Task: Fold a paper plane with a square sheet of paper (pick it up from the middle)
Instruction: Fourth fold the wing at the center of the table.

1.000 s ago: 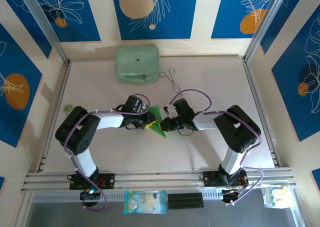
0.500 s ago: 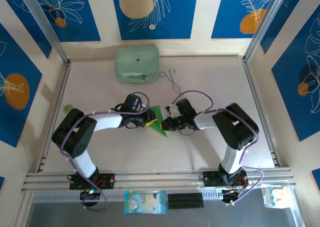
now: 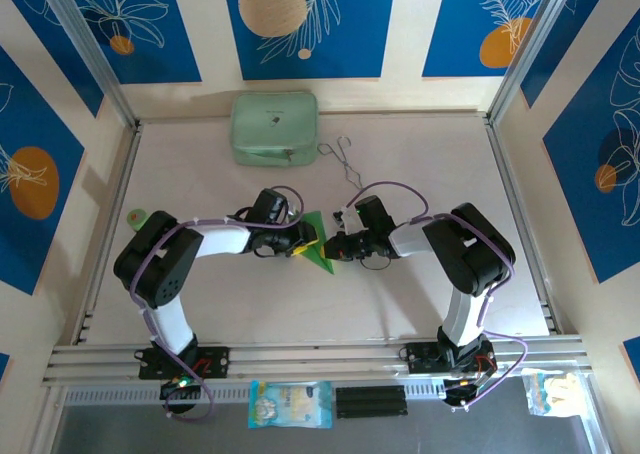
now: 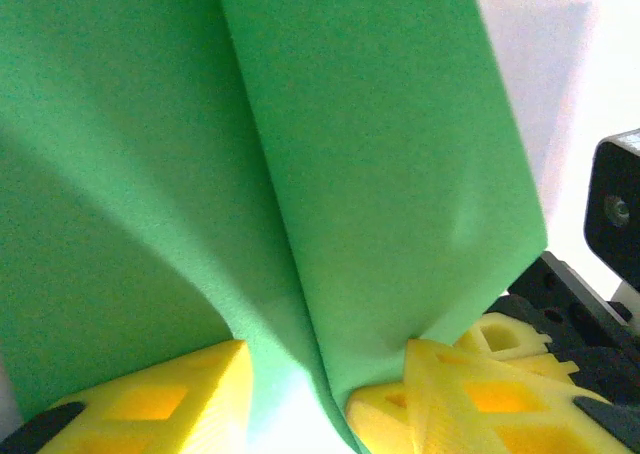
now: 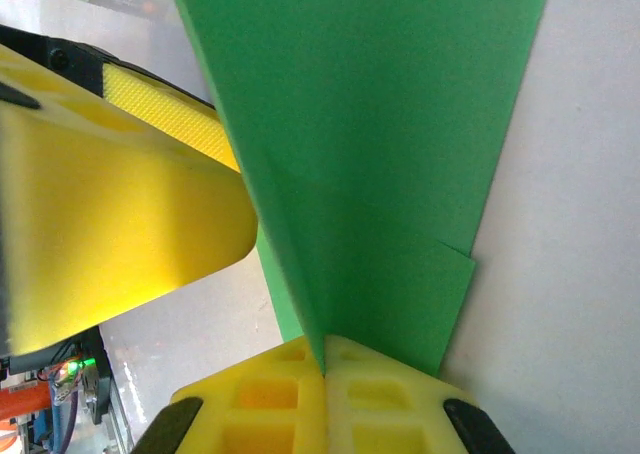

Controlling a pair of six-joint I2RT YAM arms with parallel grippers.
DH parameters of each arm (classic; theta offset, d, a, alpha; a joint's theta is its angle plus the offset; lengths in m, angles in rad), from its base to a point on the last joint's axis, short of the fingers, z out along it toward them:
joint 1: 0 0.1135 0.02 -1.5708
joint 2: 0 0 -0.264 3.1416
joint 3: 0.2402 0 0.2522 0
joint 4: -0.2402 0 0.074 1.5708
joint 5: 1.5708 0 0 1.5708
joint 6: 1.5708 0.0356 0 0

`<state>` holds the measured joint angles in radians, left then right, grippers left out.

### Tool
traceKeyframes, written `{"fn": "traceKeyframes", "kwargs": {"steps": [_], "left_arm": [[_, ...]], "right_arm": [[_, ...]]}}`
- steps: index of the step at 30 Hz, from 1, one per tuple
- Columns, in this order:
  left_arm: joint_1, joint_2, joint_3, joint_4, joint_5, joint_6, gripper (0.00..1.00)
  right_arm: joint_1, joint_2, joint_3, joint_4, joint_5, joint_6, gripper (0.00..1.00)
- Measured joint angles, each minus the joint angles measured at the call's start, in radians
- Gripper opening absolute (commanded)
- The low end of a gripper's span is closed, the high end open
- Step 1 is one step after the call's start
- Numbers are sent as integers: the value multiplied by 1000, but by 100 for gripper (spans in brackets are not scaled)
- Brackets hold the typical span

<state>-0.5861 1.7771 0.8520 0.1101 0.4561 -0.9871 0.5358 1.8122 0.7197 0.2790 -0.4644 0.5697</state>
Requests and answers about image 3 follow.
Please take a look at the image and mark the green square paper sheet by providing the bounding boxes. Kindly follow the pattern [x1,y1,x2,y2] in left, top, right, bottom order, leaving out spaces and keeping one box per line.
[299,209,336,275]

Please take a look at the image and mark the black arm base electronics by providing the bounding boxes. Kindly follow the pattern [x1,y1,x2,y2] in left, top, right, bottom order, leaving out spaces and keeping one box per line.
[158,377,204,403]
[442,376,482,411]

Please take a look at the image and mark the mint green zip pouch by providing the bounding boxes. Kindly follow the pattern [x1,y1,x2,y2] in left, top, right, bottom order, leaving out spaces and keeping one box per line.
[228,91,321,168]

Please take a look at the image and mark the small green bottle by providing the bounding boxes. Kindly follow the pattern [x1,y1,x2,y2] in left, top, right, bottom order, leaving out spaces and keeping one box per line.
[126,207,149,233]

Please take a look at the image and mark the black ribbed block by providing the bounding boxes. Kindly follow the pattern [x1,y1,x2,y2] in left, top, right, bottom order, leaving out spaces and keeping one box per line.
[334,386,409,420]

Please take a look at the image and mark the blue snack packet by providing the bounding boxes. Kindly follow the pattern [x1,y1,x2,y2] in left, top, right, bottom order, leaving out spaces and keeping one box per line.
[248,379,334,430]

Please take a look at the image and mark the clear bag of chips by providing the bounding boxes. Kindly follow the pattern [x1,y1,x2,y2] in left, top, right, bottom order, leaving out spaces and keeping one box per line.
[521,368,585,418]

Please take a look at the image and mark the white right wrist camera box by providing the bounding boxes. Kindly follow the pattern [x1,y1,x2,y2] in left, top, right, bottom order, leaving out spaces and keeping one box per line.
[332,204,359,228]

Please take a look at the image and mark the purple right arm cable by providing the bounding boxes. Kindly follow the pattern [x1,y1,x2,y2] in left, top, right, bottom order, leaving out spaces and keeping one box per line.
[342,181,527,411]

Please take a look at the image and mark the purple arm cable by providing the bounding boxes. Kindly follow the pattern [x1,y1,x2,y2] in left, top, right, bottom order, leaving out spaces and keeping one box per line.
[342,181,527,411]
[128,186,305,423]

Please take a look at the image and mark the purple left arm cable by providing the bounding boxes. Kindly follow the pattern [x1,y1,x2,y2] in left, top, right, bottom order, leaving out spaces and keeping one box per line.
[128,186,305,423]

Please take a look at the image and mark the metal wire tongs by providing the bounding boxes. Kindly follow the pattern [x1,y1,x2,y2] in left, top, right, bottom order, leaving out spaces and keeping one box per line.
[317,135,369,192]

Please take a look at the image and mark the long aluminium base rail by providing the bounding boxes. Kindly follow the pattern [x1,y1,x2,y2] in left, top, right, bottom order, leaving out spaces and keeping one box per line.
[42,334,594,388]

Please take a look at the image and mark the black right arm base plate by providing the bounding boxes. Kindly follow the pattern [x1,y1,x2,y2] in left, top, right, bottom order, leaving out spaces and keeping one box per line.
[398,341,499,375]

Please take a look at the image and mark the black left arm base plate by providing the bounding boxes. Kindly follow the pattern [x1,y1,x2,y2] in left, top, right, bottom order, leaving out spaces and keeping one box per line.
[135,346,231,381]

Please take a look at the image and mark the aluminium table side rail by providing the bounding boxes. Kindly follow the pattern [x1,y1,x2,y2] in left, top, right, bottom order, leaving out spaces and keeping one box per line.
[484,116,564,336]
[73,123,144,346]

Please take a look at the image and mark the grey slotted cable duct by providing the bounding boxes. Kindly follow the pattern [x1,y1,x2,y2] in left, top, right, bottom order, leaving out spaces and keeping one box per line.
[63,379,526,408]

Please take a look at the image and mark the aluminium frame post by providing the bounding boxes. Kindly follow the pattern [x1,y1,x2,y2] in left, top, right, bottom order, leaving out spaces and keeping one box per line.
[37,0,140,129]
[485,0,589,125]

